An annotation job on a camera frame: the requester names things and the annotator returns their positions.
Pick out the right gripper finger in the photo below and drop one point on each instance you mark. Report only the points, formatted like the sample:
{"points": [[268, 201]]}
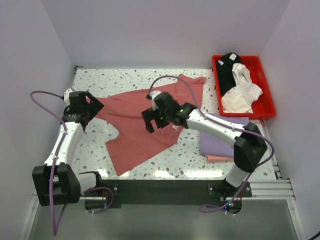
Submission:
{"points": [[148, 116], [160, 120]]}

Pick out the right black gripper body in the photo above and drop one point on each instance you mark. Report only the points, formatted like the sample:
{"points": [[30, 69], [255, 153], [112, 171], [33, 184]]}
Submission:
{"points": [[152, 117]]}

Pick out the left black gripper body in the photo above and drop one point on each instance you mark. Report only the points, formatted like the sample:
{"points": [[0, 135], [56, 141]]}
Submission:
{"points": [[89, 107]]}

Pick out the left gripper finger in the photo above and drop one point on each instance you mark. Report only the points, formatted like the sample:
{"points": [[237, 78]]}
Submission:
{"points": [[86, 118], [94, 105]]}

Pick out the red pink t shirt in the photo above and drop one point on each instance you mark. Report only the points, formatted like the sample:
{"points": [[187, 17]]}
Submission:
{"points": [[134, 144]]}

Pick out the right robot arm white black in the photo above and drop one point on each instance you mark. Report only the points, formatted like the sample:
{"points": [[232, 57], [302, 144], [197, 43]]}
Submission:
{"points": [[247, 142]]}

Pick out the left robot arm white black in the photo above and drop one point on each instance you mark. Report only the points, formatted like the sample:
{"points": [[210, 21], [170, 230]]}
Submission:
{"points": [[55, 182]]}

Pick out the folded purple t shirt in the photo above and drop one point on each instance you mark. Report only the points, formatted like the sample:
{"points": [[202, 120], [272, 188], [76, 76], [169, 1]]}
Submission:
{"points": [[213, 146]]}

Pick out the folded salmon t shirt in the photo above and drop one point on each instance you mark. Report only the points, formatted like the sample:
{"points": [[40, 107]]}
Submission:
{"points": [[215, 159]]}

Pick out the black t shirt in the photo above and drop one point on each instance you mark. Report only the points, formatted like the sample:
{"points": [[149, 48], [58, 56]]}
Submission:
{"points": [[224, 67]]}

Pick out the white t shirt red logo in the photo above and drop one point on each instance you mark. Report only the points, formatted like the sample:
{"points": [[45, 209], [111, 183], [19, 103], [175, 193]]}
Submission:
{"points": [[239, 99]]}

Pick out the red plastic bin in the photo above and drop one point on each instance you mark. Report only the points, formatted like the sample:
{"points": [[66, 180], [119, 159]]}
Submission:
{"points": [[264, 107]]}

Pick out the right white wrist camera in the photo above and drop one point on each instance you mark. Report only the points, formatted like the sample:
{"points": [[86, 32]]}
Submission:
{"points": [[151, 96]]}

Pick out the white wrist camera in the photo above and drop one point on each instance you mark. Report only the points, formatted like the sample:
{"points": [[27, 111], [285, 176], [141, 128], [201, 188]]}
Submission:
{"points": [[66, 95], [151, 96]]}

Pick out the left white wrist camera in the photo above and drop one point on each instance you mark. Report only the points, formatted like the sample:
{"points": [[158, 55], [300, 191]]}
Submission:
{"points": [[66, 95]]}

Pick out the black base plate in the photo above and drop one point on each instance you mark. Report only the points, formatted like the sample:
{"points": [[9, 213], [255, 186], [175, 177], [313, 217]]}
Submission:
{"points": [[165, 192]]}

